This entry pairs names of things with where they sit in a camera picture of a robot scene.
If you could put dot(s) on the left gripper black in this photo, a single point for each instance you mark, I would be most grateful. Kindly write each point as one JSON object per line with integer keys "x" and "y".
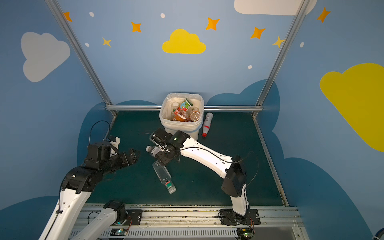
{"x": 130, "y": 156}

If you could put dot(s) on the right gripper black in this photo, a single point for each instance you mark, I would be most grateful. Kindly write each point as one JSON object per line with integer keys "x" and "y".
{"x": 163, "y": 154}

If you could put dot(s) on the clear bottle green cap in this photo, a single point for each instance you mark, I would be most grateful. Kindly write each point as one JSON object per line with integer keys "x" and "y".
{"x": 164, "y": 177}

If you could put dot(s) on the clear bottle red green label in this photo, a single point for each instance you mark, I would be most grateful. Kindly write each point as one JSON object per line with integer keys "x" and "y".
{"x": 194, "y": 114}

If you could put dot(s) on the clear bottle green band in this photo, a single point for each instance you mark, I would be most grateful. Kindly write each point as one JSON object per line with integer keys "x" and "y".
{"x": 175, "y": 106}

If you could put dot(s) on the white bottle red cap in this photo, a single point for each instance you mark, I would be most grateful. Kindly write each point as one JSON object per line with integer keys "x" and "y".
{"x": 207, "y": 124}

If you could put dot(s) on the orange label bottle white cap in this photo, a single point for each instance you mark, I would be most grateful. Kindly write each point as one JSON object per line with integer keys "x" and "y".
{"x": 182, "y": 116}

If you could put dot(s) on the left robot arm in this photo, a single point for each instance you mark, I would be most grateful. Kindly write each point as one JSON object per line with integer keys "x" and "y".
{"x": 75, "y": 190}

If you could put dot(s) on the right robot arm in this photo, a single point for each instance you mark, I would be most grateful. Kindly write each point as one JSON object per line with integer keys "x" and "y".
{"x": 230, "y": 169}

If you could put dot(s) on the white plastic trash bin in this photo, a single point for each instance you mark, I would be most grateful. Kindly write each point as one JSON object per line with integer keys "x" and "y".
{"x": 166, "y": 114}

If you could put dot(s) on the left controller board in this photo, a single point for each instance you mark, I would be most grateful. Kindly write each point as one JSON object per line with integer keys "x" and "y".
{"x": 119, "y": 232}

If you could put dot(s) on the controller board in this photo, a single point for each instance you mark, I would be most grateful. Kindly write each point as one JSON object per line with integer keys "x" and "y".
{"x": 245, "y": 233}
{"x": 119, "y": 232}

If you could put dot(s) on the right controller board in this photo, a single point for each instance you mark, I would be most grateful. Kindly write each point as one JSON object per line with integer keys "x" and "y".
{"x": 245, "y": 233}

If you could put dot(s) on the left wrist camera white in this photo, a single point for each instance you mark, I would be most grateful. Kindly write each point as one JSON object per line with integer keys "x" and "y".
{"x": 115, "y": 141}

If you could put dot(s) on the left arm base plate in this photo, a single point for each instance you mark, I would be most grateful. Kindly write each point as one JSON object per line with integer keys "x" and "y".
{"x": 133, "y": 217}

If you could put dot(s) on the aluminium rail frame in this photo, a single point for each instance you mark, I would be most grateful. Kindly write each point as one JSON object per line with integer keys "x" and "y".
{"x": 187, "y": 223}

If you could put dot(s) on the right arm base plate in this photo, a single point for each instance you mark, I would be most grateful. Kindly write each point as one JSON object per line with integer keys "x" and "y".
{"x": 229, "y": 218}

